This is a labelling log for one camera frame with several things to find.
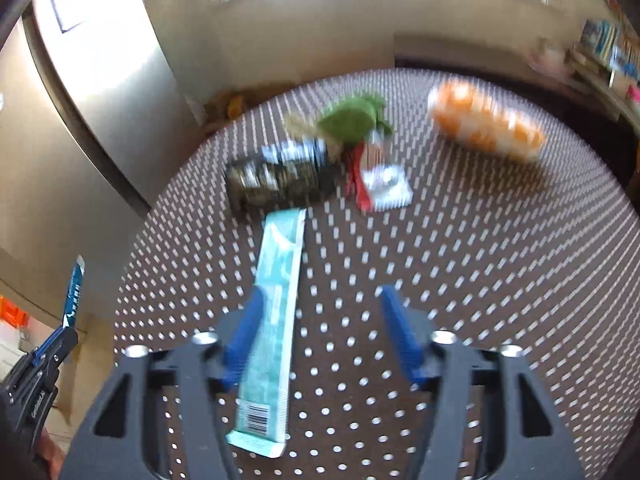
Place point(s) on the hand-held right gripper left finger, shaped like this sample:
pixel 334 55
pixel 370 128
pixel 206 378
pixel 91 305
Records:
pixel 245 340

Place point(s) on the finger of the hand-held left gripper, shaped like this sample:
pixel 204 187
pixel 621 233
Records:
pixel 50 346

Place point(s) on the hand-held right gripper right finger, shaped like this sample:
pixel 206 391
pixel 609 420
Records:
pixel 402 335

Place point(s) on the long teal packet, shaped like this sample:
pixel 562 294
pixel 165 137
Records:
pixel 275 310

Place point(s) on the blue snack wrapper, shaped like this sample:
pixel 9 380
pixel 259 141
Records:
pixel 75 295

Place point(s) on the person's left hand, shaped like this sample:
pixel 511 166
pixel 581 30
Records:
pixel 50 450

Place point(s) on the orange plastic object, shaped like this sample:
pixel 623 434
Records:
pixel 11 312

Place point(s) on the brown polka dot tablecloth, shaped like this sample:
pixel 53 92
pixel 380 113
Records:
pixel 475 260

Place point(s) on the silver foil packet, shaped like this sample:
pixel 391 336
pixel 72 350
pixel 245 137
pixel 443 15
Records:
pixel 387 187

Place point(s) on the red white snack wrapper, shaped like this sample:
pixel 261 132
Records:
pixel 360 180

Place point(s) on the black silver snack wrapper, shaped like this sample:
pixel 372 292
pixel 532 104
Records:
pixel 280 175

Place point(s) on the green plush toy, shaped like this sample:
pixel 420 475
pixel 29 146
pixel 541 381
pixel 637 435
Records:
pixel 352 120

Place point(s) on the orange white plush shrimp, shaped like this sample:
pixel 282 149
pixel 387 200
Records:
pixel 485 120

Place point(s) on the yellow packet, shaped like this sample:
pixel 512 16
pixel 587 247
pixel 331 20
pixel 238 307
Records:
pixel 236 107

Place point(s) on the grey refrigerator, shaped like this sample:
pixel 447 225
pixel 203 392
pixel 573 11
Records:
pixel 100 85

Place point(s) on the dark wooden sideboard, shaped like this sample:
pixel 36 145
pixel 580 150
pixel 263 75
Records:
pixel 500 57

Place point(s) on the metal shelf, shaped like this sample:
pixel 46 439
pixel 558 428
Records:
pixel 605 70

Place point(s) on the white paper sheet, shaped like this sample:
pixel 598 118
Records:
pixel 67 0

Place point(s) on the blue book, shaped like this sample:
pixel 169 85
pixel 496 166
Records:
pixel 597 39

